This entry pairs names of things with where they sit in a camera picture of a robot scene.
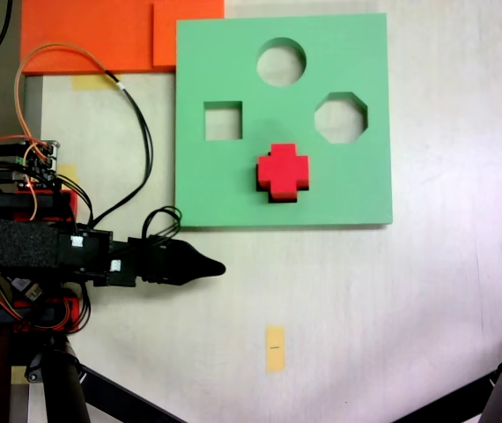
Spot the red cross columnar block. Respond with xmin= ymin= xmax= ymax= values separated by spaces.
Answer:
xmin=255 ymin=143 xmax=312 ymax=204

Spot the green shape hole board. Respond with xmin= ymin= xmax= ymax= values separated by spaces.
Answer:
xmin=174 ymin=12 xmax=394 ymax=229

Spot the red black base clamp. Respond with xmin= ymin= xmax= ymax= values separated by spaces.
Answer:
xmin=0 ymin=188 xmax=79 ymax=222
xmin=0 ymin=297 xmax=81 ymax=335

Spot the yellow tape with mark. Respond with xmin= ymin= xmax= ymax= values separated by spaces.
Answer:
xmin=264 ymin=325 xmax=287 ymax=375

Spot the small yellow tape piece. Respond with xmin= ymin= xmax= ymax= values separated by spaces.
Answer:
xmin=58 ymin=165 xmax=79 ymax=191

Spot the grey USB plug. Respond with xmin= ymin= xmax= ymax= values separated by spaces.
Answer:
xmin=8 ymin=275 xmax=44 ymax=304

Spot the thin black tripod strut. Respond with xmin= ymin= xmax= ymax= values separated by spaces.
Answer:
xmin=391 ymin=374 xmax=498 ymax=423
xmin=78 ymin=364 xmax=187 ymax=423

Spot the circuit board with connectors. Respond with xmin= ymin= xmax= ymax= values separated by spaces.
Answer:
xmin=12 ymin=139 xmax=62 ymax=186

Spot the long yellow tape strip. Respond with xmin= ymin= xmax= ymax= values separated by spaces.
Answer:
xmin=72 ymin=74 xmax=121 ymax=92

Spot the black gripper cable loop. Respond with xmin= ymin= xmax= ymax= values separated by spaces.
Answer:
xmin=143 ymin=205 xmax=183 ymax=241

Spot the black arm cable pair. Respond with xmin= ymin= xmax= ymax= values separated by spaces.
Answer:
xmin=87 ymin=72 xmax=153 ymax=228

